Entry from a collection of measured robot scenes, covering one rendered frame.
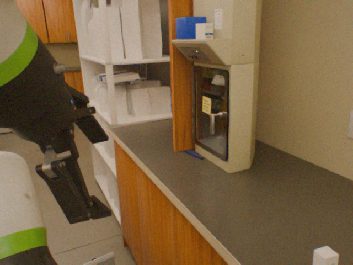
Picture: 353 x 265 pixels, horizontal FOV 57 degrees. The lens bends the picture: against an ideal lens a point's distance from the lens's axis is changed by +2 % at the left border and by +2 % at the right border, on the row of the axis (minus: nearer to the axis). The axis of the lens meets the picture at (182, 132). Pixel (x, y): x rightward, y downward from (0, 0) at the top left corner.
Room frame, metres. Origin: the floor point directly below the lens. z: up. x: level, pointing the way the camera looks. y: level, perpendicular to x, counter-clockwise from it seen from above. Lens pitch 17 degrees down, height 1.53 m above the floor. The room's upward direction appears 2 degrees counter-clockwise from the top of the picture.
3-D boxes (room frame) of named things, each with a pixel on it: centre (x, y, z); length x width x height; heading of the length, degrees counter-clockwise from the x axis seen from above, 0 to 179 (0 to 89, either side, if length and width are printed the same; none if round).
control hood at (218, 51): (1.40, -0.08, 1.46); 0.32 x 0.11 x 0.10; 25
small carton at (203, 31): (1.36, -0.10, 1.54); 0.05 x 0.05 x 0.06; 43
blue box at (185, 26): (1.47, -0.05, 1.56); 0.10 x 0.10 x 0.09; 25
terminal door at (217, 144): (1.42, -0.13, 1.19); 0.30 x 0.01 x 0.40; 25
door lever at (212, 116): (1.31, -0.15, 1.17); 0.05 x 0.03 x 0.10; 115
